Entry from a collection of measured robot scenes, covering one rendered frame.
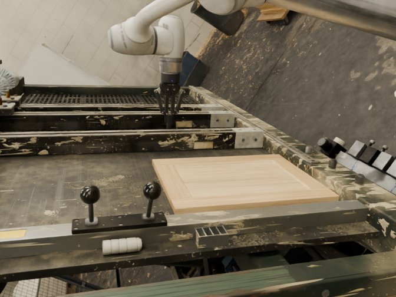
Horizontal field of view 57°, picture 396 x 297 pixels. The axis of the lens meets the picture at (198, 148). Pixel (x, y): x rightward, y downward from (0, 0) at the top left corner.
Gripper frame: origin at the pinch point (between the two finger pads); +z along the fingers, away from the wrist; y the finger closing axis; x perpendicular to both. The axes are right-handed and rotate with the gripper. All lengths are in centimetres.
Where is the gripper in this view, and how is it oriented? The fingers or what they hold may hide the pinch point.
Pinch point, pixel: (169, 122)
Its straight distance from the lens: 152.4
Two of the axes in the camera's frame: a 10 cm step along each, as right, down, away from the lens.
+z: -0.5, 9.5, 3.0
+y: -9.6, 0.3, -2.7
